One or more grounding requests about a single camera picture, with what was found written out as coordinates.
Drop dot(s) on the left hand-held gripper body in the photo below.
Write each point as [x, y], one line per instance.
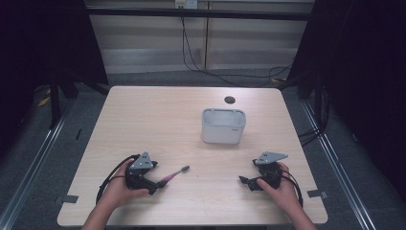
[138, 174]

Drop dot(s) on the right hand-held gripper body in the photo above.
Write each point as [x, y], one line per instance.
[270, 171]

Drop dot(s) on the person's right hand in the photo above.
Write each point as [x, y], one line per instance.
[284, 191]

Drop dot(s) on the person's left hand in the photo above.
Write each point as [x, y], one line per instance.
[118, 190]

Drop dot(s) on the grey tape strip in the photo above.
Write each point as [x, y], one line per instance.
[316, 193]
[68, 199]

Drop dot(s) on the white plastic container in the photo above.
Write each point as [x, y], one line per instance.
[222, 127]

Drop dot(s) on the yellow floor object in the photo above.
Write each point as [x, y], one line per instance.
[43, 100]

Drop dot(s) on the dark curtain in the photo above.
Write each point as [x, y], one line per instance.
[364, 80]
[41, 44]

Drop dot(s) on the metal floor rail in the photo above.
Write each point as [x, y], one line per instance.
[28, 172]
[338, 172]

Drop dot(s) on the black horizontal frame bar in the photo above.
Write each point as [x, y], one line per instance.
[198, 14]

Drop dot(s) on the white wall power outlet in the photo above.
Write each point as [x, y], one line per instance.
[186, 4]

